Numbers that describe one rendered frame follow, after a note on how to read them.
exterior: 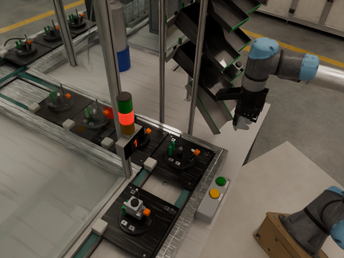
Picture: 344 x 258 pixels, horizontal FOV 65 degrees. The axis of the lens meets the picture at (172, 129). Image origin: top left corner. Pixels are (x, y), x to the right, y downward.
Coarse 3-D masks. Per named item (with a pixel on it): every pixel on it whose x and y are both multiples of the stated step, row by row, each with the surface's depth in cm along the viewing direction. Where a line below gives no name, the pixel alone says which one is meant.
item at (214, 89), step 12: (180, 48) 116; (192, 48) 128; (180, 60) 120; (192, 60) 126; (204, 60) 128; (192, 72) 119; (204, 72) 125; (216, 72) 127; (204, 84) 119; (216, 84) 125; (228, 84) 126
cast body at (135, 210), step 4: (132, 196) 98; (132, 200) 96; (136, 200) 96; (140, 200) 97; (124, 204) 100; (128, 204) 96; (132, 204) 95; (136, 204) 95; (140, 204) 96; (128, 208) 96; (132, 208) 95; (136, 208) 95; (140, 208) 97; (144, 208) 98; (128, 212) 98; (132, 212) 97; (136, 212) 95; (140, 212) 97; (136, 216) 97; (140, 216) 97
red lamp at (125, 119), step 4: (132, 112) 89; (120, 116) 89; (124, 116) 88; (128, 116) 89; (132, 116) 90; (120, 120) 91; (124, 120) 90; (128, 120) 90; (132, 120) 91; (124, 124) 91; (128, 124) 91
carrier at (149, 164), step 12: (168, 144) 131; (180, 144) 127; (192, 144) 131; (156, 156) 126; (168, 156) 123; (180, 156) 122; (204, 156) 126; (144, 168) 123; (156, 168) 121; (168, 168) 121; (180, 168) 119; (192, 168) 121; (168, 180) 118; (180, 180) 117; (192, 180) 117
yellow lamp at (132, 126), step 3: (120, 123) 92; (132, 123) 92; (120, 126) 93; (123, 126) 92; (126, 126) 92; (129, 126) 92; (132, 126) 93; (123, 129) 93; (126, 129) 93; (129, 129) 93; (132, 129) 94; (123, 132) 94; (126, 132) 94; (129, 132) 94; (132, 132) 95
